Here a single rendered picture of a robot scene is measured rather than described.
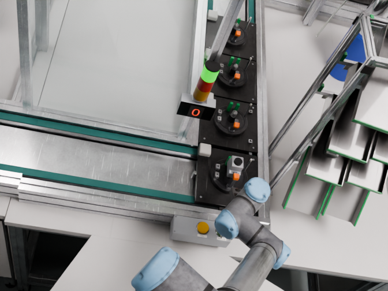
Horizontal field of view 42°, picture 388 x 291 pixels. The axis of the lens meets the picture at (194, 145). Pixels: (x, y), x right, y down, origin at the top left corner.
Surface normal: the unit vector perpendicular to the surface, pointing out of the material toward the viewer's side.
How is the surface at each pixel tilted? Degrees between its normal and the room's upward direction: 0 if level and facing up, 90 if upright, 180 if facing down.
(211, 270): 0
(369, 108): 25
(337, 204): 45
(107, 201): 0
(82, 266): 0
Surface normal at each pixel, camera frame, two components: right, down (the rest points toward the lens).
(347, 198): 0.01, 0.18
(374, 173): 0.12, -0.14
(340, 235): 0.24, -0.52
